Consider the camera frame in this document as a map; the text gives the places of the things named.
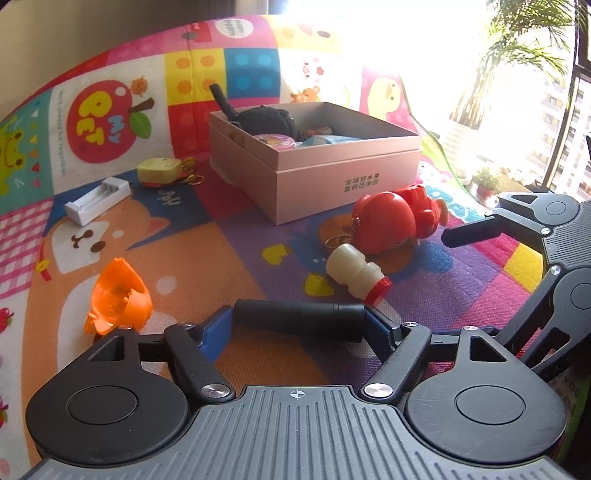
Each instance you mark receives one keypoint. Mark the apartment building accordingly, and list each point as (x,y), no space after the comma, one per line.
(554,106)

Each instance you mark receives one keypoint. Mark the black window frame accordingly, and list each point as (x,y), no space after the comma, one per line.
(565,152)

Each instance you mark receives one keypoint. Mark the pink cardboard box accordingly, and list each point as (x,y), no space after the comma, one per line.
(323,177)

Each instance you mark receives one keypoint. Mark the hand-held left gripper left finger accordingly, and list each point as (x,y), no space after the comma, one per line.
(216,334)

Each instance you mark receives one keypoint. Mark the small potted plant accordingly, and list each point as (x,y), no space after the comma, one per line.
(487,184)

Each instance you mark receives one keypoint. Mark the potted palm plant white pot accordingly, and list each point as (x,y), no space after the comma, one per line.
(475,101)

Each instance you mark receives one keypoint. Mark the black cylinder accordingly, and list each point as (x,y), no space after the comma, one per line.
(300,319)

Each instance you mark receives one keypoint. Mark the orange plastic toy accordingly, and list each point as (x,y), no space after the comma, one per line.
(120,295)

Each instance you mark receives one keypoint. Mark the white bottle red cap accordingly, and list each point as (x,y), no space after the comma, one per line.
(351,270)

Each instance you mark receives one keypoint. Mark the black plush toy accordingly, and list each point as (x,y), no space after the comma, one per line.
(263,120)

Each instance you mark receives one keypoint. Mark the colourful cartoon play mat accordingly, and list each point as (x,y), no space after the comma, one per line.
(184,240)

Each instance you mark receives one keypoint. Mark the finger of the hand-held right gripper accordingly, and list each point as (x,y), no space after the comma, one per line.
(540,323)
(466,233)

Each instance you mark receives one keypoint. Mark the white battery charger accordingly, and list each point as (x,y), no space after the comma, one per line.
(97,201)

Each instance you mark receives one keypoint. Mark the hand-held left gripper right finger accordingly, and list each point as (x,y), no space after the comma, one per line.
(379,330)

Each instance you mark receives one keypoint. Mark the red figure toy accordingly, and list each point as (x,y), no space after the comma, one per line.
(383,221)

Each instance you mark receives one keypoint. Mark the blue packet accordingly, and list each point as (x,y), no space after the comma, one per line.
(325,140)

